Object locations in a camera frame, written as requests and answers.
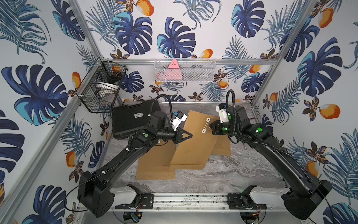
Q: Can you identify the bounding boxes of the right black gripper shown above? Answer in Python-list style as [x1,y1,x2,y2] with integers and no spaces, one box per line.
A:
[209,119,240,139]

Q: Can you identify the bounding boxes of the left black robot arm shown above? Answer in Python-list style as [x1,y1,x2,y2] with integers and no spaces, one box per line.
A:
[77,111,193,217]

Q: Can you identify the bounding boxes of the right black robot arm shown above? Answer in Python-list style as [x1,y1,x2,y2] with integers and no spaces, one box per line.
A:
[209,103,332,220]

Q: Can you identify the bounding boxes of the black plastic tool case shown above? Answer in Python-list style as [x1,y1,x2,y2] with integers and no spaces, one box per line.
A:
[112,100,153,140]

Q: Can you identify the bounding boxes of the pink triangular object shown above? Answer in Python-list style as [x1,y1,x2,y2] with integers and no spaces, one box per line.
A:
[163,59,183,81]

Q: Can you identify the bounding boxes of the white items in black basket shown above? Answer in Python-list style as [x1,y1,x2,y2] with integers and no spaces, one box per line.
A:
[95,82,119,99]

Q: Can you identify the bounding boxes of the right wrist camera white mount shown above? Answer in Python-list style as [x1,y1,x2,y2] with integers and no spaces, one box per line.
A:
[215,103,232,123]

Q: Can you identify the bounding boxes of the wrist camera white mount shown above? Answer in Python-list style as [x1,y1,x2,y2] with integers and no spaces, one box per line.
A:
[172,111,187,131]
[215,103,232,123]

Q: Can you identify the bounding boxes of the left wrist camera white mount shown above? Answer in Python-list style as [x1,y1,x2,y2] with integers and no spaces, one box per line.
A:
[172,111,187,131]

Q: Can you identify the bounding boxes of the white mesh wall basket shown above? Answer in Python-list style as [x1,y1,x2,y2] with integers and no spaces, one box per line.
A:
[154,58,216,83]

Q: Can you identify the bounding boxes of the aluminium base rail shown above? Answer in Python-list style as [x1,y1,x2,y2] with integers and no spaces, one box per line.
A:
[76,192,307,212]

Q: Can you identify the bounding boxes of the black wire basket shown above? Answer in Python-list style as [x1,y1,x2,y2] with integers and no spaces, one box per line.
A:
[76,58,128,113]

